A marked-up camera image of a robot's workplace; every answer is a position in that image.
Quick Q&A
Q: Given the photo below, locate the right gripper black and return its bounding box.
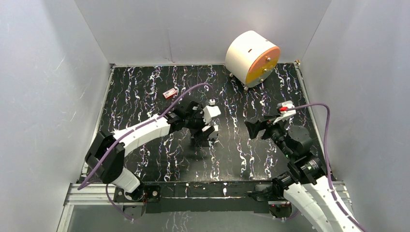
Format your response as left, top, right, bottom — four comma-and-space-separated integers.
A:
244, 114, 294, 160

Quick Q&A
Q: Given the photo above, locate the white cardboard box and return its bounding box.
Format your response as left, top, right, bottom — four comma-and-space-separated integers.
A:
208, 125, 219, 140

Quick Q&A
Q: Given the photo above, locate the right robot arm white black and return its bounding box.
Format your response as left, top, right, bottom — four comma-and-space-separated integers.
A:
245, 116, 361, 232

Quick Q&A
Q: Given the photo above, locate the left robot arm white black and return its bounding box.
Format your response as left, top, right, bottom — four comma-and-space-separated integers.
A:
85, 100, 221, 201

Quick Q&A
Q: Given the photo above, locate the small red white packet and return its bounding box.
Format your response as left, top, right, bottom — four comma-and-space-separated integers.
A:
163, 88, 178, 100

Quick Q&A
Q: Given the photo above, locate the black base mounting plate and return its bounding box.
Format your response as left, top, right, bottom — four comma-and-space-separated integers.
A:
113, 180, 298, 220

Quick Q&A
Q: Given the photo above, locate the white cylindrical drum orange face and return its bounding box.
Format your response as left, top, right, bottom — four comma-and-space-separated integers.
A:
225, 30, 281, 90

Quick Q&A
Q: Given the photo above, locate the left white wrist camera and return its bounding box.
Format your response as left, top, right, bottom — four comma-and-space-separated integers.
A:
203, 99, 221, 125

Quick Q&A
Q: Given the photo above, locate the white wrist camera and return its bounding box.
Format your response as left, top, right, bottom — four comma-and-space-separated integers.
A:
273, 101, 296, 125
203, 99, 221, 125

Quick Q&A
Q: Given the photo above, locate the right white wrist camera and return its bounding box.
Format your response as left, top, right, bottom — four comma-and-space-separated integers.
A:
273, 101, 296, 125

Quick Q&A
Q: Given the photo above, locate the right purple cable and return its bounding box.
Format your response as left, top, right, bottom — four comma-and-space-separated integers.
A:
281, 102, 369, 232

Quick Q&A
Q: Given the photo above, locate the purple cable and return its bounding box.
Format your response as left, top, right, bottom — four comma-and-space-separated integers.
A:
76, 82, 216, 221
281, 102, 369, 232

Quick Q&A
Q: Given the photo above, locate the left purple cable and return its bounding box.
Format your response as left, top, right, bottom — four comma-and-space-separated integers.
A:
76, 82, 216, 221

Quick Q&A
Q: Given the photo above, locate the aluminium frame rail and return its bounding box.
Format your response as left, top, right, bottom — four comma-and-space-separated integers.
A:
57, 181, 353, 232

